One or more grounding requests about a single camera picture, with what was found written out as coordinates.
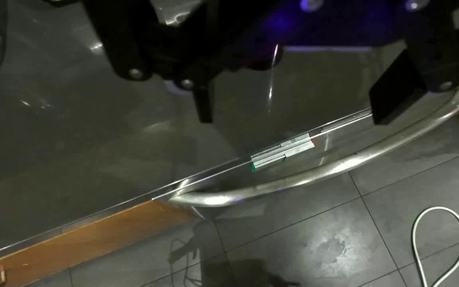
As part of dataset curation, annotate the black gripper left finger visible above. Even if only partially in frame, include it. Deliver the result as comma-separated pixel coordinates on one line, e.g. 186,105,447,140
82,0,218,124

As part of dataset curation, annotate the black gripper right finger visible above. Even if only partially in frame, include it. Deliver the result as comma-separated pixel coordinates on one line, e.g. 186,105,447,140
369,0,459,126

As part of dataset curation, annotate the wooden lower cabinet row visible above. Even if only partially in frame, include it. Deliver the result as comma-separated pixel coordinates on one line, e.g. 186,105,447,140
0,198,202,287

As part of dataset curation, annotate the stainless steel dishwasher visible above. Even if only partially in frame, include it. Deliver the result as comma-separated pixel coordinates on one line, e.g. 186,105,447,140
151,73,459,212

